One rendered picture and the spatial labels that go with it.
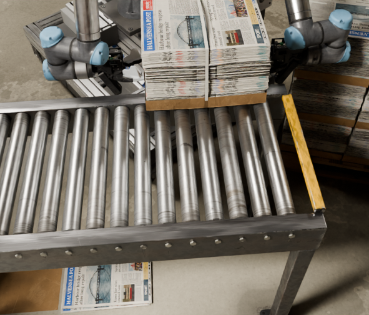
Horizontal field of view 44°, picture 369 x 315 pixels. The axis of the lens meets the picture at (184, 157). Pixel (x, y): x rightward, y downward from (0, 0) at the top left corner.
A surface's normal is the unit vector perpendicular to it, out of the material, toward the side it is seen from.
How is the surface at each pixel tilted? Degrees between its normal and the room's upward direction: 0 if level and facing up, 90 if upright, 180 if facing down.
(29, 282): 0
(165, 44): 2
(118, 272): 0
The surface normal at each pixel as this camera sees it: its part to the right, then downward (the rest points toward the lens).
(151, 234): -0.03, -0.62
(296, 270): 0.07, 0.78
